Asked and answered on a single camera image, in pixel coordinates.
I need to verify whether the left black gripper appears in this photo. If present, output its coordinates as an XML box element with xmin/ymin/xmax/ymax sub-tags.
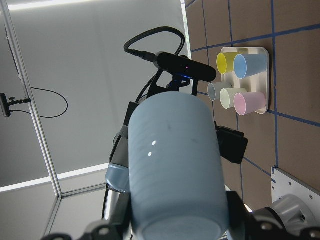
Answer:
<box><xmin>124</xmin><ymin>84</ymin><xmax>249</xmax><ymax>165</ymax></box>

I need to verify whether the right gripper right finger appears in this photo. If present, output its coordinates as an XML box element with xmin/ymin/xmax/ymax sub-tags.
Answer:
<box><xmin>226</xmin><ymin>191</ymin><xmax>320</xmax><ymax>240</ymax></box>

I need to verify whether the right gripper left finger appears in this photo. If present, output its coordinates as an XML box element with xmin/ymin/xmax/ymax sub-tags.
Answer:
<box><xmin>41</xmin><ymin>217</ymin><xmax>136</xmax><ymax>240</ymax></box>

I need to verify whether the pale blue ikea cup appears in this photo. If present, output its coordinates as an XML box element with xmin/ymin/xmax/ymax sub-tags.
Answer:
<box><xmin>128</xmin><ymin>91</ymin><xmax>229</xmax><ymax>240</ymax></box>

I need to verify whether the pink plastic cup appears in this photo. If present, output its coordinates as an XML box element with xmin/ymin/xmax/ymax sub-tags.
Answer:
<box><xmin>233</xmin><ymin>92</ymin><xmax>266</xmax><ymax>116</ymax></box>

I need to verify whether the light green plastic cup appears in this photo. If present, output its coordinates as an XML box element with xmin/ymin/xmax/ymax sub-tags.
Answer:
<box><xmin>219</xmin><ymin>88</ymin><xmax>248</xmax><ymax>109</ymax></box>

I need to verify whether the grey plastic cup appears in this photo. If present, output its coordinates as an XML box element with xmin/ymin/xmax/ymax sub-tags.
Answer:
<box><xmin>207</xmin><ymin>82</ymin><xmax>233</xmax><ymax>101</ymax></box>

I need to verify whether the blue plastic cup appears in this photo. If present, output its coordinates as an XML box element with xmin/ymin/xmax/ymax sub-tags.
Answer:
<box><xmin>233</xmin><ymin>54</ymin><xmax>268</xmax><ymax>79</ymax></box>

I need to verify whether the yellow plastic cup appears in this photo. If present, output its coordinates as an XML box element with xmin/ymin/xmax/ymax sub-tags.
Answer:
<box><xmin>216</xmin><ymin>52</ymin><xmax>239</xmax><ymax>75</ymax></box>

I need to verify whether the beige plastic tray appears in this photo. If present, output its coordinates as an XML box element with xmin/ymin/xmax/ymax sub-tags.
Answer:
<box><xmin>220</xmin><ymin>47</ymin><xmax>270</xmax><ymax>115</ymax></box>

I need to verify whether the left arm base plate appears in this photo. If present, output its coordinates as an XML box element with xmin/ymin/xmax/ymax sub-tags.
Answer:
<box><xmin>271</xmin><ymin>167</ymin><xmax>320</xmax><ymax>225</ymax></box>

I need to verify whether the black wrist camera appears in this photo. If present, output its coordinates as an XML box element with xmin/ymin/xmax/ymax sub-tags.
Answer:
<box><xmin>153</xmin><ymin>52</ymin><xmax>217</xmax><ymax>82</ymax></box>

